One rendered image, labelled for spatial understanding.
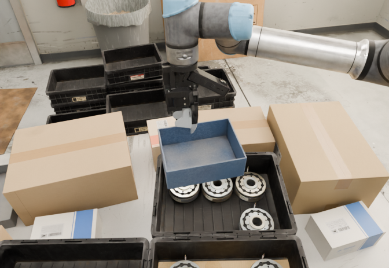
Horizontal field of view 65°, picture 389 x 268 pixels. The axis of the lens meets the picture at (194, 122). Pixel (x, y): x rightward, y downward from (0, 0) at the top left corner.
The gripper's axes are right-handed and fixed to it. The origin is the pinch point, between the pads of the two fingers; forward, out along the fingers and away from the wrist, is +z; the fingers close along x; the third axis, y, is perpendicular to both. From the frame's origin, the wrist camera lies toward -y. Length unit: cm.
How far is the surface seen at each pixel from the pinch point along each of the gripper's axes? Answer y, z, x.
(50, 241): 41.3, 21.0, 13.5
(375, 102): -186, 98, -134
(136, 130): 22, 62, -89
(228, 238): -4.9, 22.4, 20.9
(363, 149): -62, 22, -4
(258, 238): -12.7, 22.3, 22.3
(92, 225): 34.3, 33.5, 0.5
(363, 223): -52, 36, 16
